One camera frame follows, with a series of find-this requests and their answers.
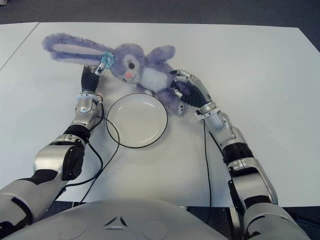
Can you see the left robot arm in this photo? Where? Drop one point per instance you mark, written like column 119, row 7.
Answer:
column 52, row 157

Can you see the purple plush bunny doll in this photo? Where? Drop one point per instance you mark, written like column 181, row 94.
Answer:
column 130, row 60

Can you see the white plate black rim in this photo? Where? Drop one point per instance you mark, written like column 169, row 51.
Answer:
column 137, row 120

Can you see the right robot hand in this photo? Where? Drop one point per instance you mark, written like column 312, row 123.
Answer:
column 197, row 87

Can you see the grey robot torso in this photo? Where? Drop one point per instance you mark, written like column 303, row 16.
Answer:
column 125, row 225

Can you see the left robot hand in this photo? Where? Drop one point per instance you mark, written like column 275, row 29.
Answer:
column 88, row 80

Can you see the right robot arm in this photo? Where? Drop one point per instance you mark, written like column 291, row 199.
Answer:
column 252, row 175

